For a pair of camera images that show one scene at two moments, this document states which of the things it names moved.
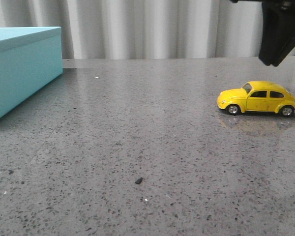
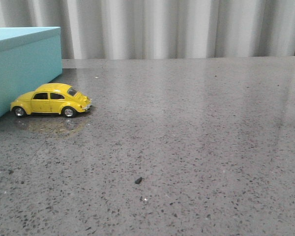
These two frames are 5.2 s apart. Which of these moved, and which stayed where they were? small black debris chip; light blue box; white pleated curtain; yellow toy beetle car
Moved: yellow toy beetle car
Stayed: small black debris chip; white pleated curtain; light blue box
